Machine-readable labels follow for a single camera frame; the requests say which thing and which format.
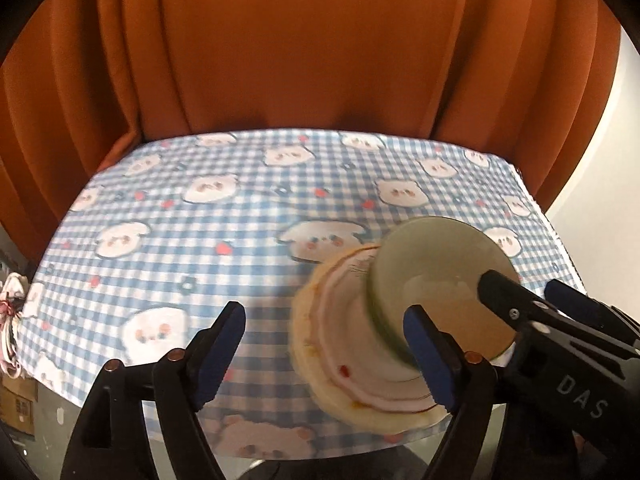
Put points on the cardboard box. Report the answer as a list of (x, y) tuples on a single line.
[(17, 405)]

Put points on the small red floral plate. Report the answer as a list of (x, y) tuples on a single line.
[(350, 340)]

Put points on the rust orange curtain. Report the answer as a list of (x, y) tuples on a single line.
[(300, 50)]

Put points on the blue checked bear tablecloth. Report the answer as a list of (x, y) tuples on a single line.
[(200, 240)]

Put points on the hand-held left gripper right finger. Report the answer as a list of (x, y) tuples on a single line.
[(430, 360)]

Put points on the large yellow floral plate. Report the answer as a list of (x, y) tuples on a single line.
[(360, 421)]

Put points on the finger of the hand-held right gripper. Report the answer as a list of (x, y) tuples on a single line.
[(580, 305), (510, 300)]

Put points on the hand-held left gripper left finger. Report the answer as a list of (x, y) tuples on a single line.
[(220, 355)]

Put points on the pile of pink white clothes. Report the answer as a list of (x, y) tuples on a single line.
[(10, 320)]

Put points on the blue floral ceramic bowl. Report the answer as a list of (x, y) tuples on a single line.
[(440, 260)]

